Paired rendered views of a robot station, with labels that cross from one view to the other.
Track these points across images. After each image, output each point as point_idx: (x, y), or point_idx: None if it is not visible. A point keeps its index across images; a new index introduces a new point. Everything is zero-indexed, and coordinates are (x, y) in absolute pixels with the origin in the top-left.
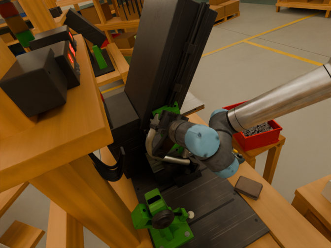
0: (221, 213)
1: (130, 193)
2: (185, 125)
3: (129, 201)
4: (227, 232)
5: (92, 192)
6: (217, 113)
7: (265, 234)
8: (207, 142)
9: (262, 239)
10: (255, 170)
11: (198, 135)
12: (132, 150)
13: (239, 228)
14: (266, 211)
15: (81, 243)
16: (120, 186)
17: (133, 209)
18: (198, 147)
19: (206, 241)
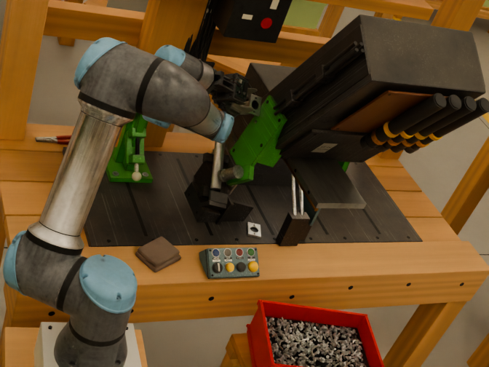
0: (129, 215)
1: (193, 152)
2: (192, 56)
3: (180, 148)
4: (105, 210)
5: (153, 25)
6: (223, 112)
7: (88, 246)
8: (161, 55)
9: (84, 241)
10: (185, 282)
11: (167, 45)
12: (242, 122)
13: (105, 221)
14: (116, 256)
15: (119, 38)
16: (209, 145)
17: (168, 150)
18: (158, 49)
19: (101, 189)
